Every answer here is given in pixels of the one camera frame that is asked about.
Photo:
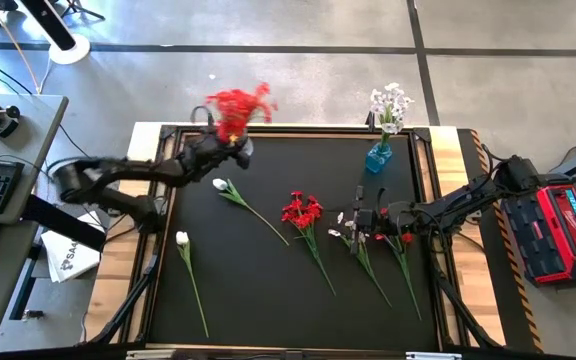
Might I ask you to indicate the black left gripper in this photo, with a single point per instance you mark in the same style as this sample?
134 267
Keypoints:
208 150

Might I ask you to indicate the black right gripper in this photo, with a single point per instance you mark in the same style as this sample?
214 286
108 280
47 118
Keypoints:
388 217

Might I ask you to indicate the white artificial flower bunch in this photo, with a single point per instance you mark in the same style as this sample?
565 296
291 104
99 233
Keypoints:
390 107
334 232

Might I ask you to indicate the white artificial tulip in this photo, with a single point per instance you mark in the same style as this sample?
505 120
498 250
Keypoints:
219 184
182 238

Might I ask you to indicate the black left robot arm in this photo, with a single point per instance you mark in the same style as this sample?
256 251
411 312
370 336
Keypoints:
118 167

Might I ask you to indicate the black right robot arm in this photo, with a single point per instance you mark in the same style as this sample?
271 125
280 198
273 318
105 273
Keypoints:
468 200

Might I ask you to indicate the blue glass vase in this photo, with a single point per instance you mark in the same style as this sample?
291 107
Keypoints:
378 159

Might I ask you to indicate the small black clamp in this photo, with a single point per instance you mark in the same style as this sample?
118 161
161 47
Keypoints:
211 120
370 121

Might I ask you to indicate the black table mat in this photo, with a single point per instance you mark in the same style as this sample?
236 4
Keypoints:
268 320

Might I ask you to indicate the black slanted bar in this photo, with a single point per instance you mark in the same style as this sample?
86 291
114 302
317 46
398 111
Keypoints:
78 234

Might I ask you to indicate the black hazard-striped strip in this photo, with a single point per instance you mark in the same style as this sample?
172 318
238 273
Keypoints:
518 320

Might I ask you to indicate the floor lamp with white base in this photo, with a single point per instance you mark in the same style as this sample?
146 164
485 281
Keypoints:
70 52

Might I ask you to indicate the red and black tool box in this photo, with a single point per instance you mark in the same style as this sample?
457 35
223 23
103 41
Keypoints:
568 235

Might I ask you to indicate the grey desk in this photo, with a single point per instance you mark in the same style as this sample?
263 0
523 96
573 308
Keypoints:
18 145

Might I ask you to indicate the black tripod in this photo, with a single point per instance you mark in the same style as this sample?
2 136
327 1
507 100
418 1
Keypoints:
75 6

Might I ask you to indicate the small black floor part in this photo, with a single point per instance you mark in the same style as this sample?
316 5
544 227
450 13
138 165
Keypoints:
33 314

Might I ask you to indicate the black diagonal frame strut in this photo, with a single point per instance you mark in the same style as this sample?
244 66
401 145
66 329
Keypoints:
460 310
133 295

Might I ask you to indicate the silver metal bracket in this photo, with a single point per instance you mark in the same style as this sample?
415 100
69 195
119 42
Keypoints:
433 356
153 355

